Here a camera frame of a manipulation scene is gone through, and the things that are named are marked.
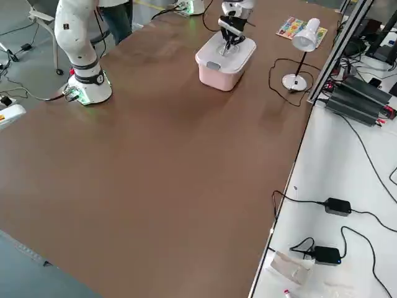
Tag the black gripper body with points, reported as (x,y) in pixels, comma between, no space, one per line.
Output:
(239,24)

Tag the white bin lid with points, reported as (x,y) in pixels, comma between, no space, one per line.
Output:
(235,59)

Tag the pink plastic bin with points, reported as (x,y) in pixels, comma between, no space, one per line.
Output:
(217,80)

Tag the colourful alphabet puzzle board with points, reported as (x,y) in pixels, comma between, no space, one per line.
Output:
(288,28)

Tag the white desk lamp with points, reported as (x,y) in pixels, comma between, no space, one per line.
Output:
(305,37)

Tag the person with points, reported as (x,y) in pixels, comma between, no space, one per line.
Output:
(119,21)

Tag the black finned power supply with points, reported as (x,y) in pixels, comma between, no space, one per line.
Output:
(366,90)
(350,108)

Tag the black monitor stand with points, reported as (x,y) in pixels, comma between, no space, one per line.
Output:
(380,54)

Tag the black smartphone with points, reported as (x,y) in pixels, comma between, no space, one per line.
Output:
(375,82)

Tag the black power adapter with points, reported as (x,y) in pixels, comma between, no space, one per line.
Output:
(327,255)
(338,207)

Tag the white control box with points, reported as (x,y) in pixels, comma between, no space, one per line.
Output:
(10,116)

